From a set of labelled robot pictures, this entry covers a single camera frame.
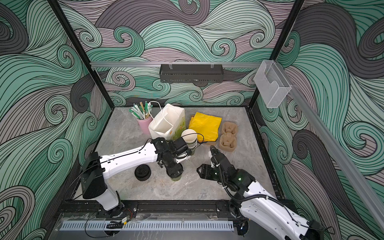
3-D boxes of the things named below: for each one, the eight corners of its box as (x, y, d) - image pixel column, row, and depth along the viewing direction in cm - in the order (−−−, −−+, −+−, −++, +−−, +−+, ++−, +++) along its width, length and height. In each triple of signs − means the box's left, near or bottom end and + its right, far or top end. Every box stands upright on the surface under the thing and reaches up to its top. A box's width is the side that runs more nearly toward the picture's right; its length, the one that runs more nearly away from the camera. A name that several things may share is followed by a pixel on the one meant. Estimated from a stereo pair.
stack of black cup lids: (134, 181, 84) (132, 178, 81) (138, 167, 90) (136, 164, 86) (149, 181, 84) (148, 178, 81) (152, 167, 90) (150, 164, 86)
